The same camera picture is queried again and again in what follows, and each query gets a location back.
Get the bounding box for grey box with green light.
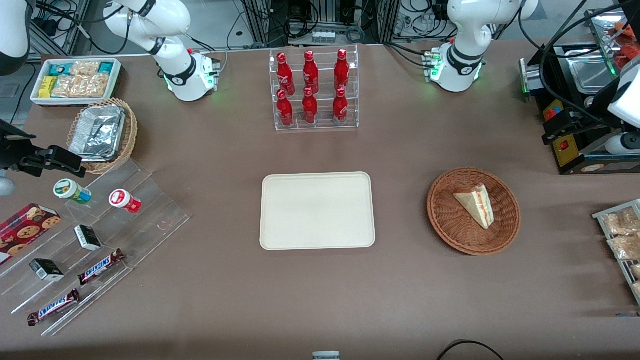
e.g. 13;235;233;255
518;57;546;104

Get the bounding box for grey wire rack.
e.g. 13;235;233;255
592;199;640;306

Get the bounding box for silver foil packets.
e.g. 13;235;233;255
68;104;127;163

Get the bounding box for green label white-lid cup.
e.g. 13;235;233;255
53;178;93;205

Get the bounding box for cream rectangular tray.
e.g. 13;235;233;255
259;171;376;251

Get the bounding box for small black carton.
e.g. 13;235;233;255
74;224;103;252
29;258;65;282

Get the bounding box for Snickers bar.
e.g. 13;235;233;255
27;288;81;327
77;248;126;286

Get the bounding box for black sealing machine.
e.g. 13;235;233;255
542;42;640;176

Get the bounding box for oval light wicker basket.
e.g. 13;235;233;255
66;97;139;176

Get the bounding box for red label white-lid cup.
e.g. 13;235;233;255
109;189;142;214

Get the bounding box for round brown wicker basket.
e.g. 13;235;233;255
426;167;522;257

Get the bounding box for white snack bin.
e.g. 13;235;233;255
30;58;122;107

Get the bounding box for red cola bottle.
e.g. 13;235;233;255
302;50;320;95
333;48;351;91
276;52;296;97
332;86;349;126
276;89;295;128
301;86;319;126

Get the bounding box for clear cracker bag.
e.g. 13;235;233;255
70;60;101;77
51;73;111;99

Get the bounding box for red tartan cookie box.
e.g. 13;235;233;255
0;203;62;267

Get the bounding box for black looped cable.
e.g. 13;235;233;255
436;339;505;360

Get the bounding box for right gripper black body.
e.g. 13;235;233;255
0;120;37;173

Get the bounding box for clear bag of crackers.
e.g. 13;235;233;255
600;207;640;236
607;234;640;261

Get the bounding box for yellow snack packet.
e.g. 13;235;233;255
38;75;59;99

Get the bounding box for clear acrylic step display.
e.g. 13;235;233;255
0;157;192;337

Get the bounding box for steel pan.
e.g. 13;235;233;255
569;47;617;95

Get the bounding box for clear acrylic bottle rack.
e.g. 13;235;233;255
269;44;360;132

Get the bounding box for triangle sandwich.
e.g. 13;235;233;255
453;183;495;230

